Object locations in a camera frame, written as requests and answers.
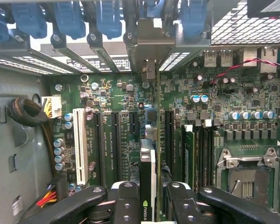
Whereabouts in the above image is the white power connector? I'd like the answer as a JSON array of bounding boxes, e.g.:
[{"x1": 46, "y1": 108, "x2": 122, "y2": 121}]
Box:
[{"x1": 41, "y1": 95, "x2": 63, "y2": 119}]

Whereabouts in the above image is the long black expansion slot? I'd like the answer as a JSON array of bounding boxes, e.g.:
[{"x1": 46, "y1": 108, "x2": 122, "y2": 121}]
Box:
[
  {"x1": 111, "y1": 111, "x2": 123, "y2": 182},
  {"x1": 94, "y1": 111, "x2": 107, "y2": 187},
  {"x1": 164, "y1": 109, "x2": 176, "y2": 170}
]

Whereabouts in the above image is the coloured power wire bundle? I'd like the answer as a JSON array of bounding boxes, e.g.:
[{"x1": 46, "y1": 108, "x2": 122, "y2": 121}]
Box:
[{"x1": 35, "y1": 174, "x2": 68, "y2": 209}]

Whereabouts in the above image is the green motherboard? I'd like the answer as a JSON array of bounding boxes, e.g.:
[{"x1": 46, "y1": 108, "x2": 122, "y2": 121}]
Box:
[{"x1": 50, "y1": 50, "x2": 280, "y2": 215}]

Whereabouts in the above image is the white expansion slot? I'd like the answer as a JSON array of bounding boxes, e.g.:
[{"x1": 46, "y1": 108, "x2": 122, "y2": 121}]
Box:
[{"x1": 72, "y1": 107, "x2": 89, "y2": 186}]

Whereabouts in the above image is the short black expansion slot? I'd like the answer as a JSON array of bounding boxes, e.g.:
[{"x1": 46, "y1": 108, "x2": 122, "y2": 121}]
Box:
[{"x1": 129, "y1": 111, "x2": 139, "y2": 135}]

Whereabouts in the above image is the black sleeved cable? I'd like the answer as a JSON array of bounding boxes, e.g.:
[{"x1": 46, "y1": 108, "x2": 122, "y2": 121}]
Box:
[{"x1": 6, "y1": 97, "x2": 59, "y2": 178}]

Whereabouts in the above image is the CPU socket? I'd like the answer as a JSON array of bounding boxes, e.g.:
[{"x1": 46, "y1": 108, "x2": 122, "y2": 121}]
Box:
[{"x1": 216, "y1": 147, "x2": 280, "y2": 214}]

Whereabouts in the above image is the red black twisted wire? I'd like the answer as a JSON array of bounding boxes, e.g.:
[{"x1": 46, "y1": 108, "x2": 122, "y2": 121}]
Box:
[{"x1": 210, "y1": 57, "x2": 280, "y2": 84}]

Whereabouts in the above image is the black RAM slot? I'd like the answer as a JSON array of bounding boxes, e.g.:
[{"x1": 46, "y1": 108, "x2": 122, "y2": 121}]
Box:
[
  {"x1": 202, "y1": 119, "x2": 212, "y2": 193},
  {"x1": 210, "y1": 127, "x2": 217, "y2": 191},
  {"x1": 196, "y1": 126, "x2": 203, "y2": 193}
]

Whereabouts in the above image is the black grey PC case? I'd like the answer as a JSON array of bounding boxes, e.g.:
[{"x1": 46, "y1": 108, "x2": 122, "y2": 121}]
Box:
[{"x1": 0, "y1": 0, "x2": 280, "y2": 224}]

